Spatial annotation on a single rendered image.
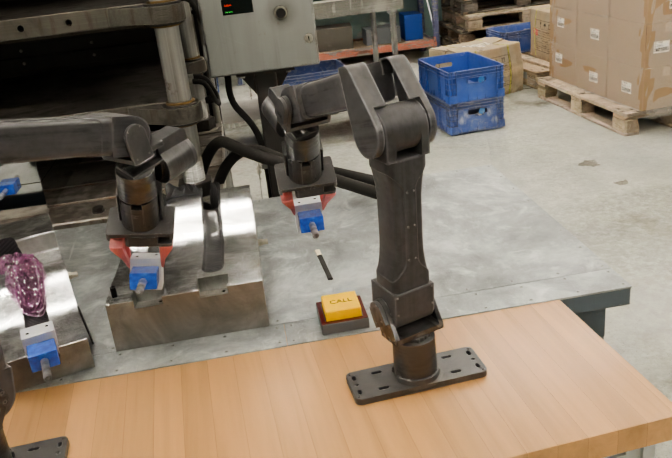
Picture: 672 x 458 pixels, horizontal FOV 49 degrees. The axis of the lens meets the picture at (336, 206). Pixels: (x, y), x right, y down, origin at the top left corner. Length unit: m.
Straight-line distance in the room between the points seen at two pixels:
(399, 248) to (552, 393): 0.30
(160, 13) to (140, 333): 0.85
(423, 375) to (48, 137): 0.60
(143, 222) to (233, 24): 0.95
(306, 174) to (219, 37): 0.83
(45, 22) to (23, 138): 1.00
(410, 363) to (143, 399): 0.41
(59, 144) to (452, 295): 0.70
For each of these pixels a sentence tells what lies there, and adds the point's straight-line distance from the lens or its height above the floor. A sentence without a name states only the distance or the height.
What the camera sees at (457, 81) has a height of 0.36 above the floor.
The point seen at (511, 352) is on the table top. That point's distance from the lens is 1.17.
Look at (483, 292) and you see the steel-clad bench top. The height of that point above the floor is 0.80.
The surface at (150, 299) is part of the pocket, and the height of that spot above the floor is 0.86.
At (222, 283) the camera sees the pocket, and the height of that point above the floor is 0.87.
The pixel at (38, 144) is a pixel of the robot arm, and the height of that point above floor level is 1.21.
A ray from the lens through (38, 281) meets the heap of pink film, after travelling 1.40.
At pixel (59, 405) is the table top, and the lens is 1.22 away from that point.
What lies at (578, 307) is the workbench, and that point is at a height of 0.77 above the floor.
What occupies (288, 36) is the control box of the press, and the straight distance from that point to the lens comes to 2.00.
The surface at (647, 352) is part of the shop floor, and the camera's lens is 2.67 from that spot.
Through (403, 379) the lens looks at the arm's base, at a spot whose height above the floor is 0.82.
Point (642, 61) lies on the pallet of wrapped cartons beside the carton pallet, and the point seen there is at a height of 0.45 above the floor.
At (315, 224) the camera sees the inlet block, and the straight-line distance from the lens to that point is 1.29.
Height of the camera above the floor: 1.44
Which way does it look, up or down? 22 degrees down
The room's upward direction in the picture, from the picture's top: 6 degrees counter-clockwise
